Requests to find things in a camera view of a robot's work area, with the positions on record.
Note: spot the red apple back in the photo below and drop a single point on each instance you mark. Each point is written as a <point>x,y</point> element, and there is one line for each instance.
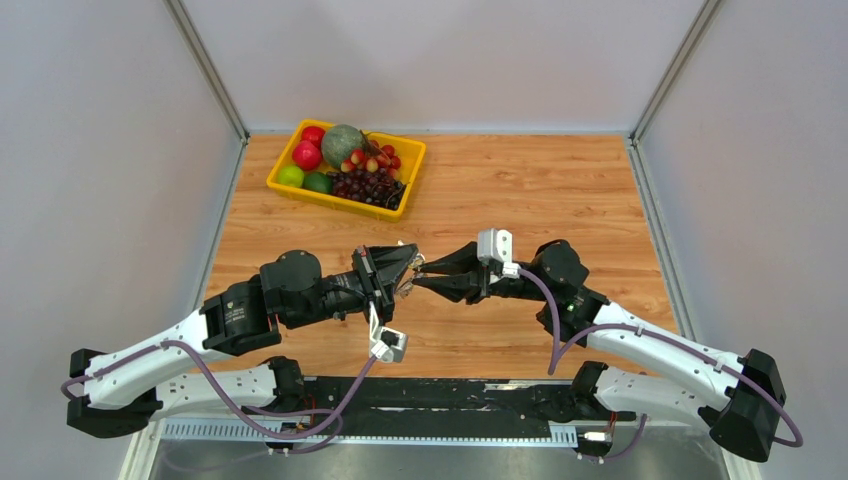
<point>313,134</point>

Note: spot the yellow plastic tray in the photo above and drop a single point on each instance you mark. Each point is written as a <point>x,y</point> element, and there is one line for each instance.
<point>411,153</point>

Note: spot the red lychee cluster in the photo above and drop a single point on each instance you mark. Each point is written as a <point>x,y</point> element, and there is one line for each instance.
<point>374,158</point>

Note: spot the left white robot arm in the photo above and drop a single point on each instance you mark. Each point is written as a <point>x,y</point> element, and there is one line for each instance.
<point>115,394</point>

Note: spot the green melon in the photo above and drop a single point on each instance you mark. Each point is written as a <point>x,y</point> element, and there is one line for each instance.
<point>338,143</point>

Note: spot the light green lime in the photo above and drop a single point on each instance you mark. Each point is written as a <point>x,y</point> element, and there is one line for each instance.
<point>291,176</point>

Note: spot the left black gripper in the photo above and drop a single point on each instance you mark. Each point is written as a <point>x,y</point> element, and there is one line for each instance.
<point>379,269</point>

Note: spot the red apple front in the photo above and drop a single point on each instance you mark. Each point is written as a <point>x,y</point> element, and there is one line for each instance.
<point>307,156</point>

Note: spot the large silver keyring with clips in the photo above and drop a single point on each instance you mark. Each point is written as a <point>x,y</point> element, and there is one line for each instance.
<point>413,271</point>

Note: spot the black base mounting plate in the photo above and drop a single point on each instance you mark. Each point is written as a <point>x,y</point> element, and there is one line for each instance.
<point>428,410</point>

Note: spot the aluminium frame rail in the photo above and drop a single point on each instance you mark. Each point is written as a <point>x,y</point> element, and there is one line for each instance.
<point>218,425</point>

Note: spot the red apple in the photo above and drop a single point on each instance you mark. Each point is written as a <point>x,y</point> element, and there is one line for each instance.
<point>313,134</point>
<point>307,156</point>

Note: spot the dark green lime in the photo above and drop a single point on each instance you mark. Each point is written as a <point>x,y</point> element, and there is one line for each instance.
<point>318,182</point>

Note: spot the purple grape bunch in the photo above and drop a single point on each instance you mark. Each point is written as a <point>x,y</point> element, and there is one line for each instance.
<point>380,188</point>

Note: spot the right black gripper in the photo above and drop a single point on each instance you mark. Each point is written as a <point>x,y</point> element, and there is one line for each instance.
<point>467,286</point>

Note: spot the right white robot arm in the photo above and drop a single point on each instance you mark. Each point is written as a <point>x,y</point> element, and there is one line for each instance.
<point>738,400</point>

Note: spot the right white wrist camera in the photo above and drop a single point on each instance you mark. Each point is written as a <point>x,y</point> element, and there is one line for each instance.
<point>495,252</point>

